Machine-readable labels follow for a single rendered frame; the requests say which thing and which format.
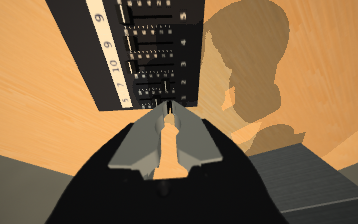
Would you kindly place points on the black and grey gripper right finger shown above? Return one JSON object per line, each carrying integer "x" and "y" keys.
{"x": 199, "y": 142}

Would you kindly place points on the black lighting desk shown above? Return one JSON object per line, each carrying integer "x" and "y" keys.
{"x": 134, "y": 54}

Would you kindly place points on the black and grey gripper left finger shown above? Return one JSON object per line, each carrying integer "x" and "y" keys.
{"x": 135, "y": 147}

